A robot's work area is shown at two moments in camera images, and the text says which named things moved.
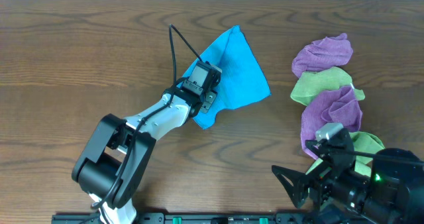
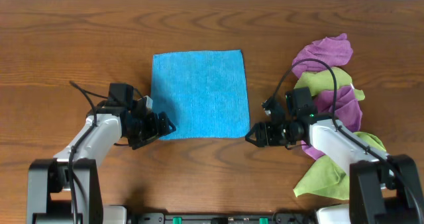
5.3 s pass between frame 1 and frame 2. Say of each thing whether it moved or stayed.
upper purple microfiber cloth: stayed
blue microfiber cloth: moved
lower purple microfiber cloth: stayed
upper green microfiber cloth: stayed
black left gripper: moved
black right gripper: moved
